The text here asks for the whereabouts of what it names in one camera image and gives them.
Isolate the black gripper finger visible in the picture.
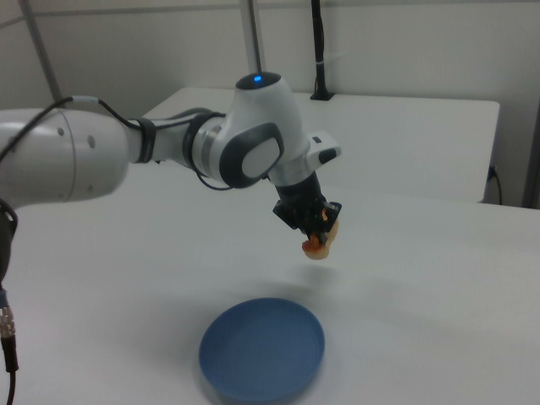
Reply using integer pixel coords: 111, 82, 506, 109
294, 206, 318, 240
317, 205, 341, 246

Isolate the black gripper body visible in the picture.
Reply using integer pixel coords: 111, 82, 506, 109
272, 172, 343, 231

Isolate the orange glazed bread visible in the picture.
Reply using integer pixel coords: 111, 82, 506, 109
302, 218, 341, 260

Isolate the white side table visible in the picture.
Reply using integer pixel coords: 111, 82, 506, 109
142, 86, 502, 204

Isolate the blue round plate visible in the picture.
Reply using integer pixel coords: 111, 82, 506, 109
198, 297, 327, 402

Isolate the black camera pole with base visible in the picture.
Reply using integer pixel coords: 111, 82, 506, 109
309, 0, 337, 101

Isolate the grey partition post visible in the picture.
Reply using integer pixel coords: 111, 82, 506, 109
239, 0, 266, 73
19, 0, 65, 103

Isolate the black wall cable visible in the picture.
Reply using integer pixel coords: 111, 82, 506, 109
488, 165, 504, 205

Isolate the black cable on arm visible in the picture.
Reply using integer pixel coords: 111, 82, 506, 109
0, 95, 147, 164

